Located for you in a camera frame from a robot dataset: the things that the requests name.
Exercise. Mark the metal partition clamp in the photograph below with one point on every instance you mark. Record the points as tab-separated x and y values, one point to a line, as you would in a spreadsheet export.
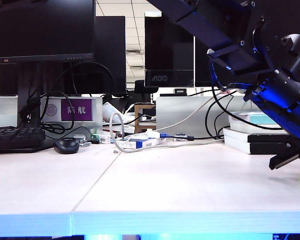
181	135

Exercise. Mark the small wooden shelf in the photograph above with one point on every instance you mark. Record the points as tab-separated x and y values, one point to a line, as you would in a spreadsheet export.
136	120

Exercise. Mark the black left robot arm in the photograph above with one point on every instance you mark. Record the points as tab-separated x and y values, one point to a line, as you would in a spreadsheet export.
240	20

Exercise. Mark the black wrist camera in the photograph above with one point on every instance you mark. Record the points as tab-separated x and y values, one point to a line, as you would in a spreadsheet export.
297	57

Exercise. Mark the AOC monitor rear side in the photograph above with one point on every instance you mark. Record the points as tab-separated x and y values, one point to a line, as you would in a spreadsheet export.
165	50

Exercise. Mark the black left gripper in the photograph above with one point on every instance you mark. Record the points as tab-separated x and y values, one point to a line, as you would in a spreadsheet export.
293	148

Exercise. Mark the black monitor stand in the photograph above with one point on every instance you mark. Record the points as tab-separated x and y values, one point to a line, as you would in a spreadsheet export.
27	82

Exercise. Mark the black office chair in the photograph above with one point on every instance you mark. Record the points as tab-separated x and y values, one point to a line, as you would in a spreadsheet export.
141	87

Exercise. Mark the blue white cardboard box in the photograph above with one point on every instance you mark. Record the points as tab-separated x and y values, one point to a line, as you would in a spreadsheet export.
140	144

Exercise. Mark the green white small box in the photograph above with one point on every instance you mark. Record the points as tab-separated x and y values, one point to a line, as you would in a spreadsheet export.
102	139

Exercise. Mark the black keyboard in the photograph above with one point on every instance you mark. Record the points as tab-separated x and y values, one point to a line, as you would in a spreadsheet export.
15	140

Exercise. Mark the white power adapter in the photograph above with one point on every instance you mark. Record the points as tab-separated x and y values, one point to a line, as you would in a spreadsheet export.
152	133

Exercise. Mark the white plastic bottle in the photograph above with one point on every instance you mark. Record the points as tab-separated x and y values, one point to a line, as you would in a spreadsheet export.
110	111

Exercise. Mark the wide frosted desk partition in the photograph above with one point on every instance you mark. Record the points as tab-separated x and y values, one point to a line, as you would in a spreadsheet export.
175	112

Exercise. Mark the black computer mouse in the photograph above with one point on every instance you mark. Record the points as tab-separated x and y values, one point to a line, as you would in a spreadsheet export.
66	146

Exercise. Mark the acrylic sign purple label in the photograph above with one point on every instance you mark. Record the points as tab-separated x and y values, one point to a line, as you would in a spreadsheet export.
76	110

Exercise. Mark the black monitor orange logo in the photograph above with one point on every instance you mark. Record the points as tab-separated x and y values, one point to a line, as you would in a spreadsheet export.
40	30

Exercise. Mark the narrow frosted desk partition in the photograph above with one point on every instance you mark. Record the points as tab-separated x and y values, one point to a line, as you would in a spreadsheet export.
2	112

